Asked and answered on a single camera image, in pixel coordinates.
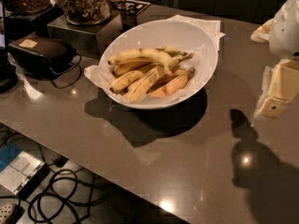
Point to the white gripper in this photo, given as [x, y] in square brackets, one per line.
[286, 32]

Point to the yellow banana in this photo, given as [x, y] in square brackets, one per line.
[145, 83]
[148, 55]
[121, 83]

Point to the white paper napkin behind bowl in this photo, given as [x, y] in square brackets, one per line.
[212, 28]

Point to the brownish banana right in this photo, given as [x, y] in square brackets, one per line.
[177, 82]

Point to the white oval bowl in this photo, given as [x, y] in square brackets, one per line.
[184, 36]

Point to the greenish banana at back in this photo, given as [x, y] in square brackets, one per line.
[172, 50]

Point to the small banana under top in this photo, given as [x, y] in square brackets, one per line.
[119, 70]

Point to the white paper bowl liner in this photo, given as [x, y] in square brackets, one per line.
[96, 75]

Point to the dark metal stand block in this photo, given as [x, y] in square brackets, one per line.
[89, 41]

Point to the glass jar of granola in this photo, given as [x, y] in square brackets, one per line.
[86, 12]

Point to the black device with label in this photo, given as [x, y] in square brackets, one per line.
[43, 57]

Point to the white box on floor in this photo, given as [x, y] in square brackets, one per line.
[20, 173]

